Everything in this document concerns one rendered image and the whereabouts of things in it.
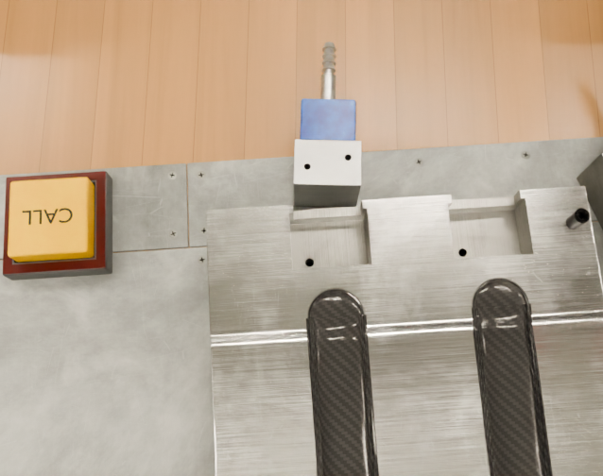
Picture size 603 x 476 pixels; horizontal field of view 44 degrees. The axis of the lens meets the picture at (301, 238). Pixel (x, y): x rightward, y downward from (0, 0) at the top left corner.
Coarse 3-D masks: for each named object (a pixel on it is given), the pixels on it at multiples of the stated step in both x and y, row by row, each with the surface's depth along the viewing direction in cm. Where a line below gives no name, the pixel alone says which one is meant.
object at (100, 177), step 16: (32, 176) 59; (48, 176) 59; (64, 176) 59; (80, 176) 59; (96, 176) 59; (96, 192) 59; (96, 208) 58; (96, 224) 58; (96, 240) 58; (96, 256) 57; (16, 272) 57; (32, 272) 57
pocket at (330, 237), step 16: (336, 208) 53; (352, 208) 53; (304, 224) 54; (320, 224) 54; (336, 224) 54; (352, 224) 54; (368, 224) 51; (304, 240) 53; (320, 240) 53; (336, 240) 53; (352, 240) 53; (368, 240) 52; (304, 256) 53; (320, 256) 53; (336, 256) 53; (352, 256) 53; (368, 256) 52
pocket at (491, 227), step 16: (448, 208) 52; (464, 208) 52; (480, 208) 53; (496, 208) 53; (512, 208) 53; (464, 224) 53; (480, 224) 53; (496, 224) 53; (512, 224) 53; (528, 224) 51; (464, 240) 53; (480, 240) 53; (496, 240) 53; (512, 240) 53; (528, 240) 51; (464, 256) 54; (480, 256) 53
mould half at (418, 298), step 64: (576, 192) 51; (256, 256) 50; (384, 256) 50; (448, 256) 50; (512, 256) 50; (576, 256) 50; (256, 320) 49; (384, 320) 49; (448, 320) 49; (576, 320) 49; (256, 384) 48; (384, 384) 48; (448, 384) 48; (576, 384) 48; (256, 448) 48; (384, 448) 48; (448, 448) 48; (576, 448) 47
